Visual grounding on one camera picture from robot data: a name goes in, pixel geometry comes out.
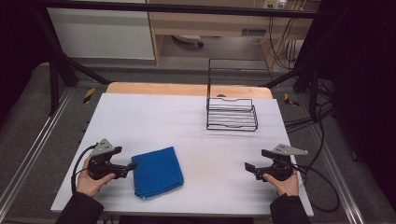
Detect white chair base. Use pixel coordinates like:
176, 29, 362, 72
172, 34, 205, 49

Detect person's right hand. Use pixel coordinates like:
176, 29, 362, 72
262, 171, 300, 197

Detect hanging black cables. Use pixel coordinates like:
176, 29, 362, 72
268, 16, 304, 71

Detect black wire rack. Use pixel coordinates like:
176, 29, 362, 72
205, 58, 273, 133

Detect aluminium rail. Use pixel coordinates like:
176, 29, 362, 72
0, 88, 75, 213
309, 123, 366, 224

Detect black metal frame bar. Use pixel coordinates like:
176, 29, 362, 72
39, 0, 319, 20

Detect yellow black tape strip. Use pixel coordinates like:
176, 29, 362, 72
82, 87, 96, 105
283, 92, 301, 107

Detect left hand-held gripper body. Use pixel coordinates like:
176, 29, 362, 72
88, 138, 131, 181

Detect blue towel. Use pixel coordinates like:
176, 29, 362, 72
130, 146, 185, 200

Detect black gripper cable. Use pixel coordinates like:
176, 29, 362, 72
290, 163, 341, 214
70, 144, 99, 194

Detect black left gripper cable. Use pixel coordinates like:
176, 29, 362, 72
70, 144, 99, 194

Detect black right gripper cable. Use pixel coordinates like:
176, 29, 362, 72
290, 163, 341, 214

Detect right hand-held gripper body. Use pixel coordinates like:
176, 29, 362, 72
254, 143, 309, 182

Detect wooden table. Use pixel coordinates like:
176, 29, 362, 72
105, 81, 274, 100

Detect white cabinet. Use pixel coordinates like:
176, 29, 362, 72
46, 0, 156, 61

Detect black metal stand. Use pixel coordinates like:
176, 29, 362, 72
262, 36, 335, 123
29, 6, 112, 117

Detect white table mat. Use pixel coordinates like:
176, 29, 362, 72
50, 92, 315, 217

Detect person's left hand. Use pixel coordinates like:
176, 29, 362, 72
76, 156, 117, 199

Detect white power strip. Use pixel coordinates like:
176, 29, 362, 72
262, 0, 288, 10

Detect wooden desk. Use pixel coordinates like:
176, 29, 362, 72
145, 0, 322, 65

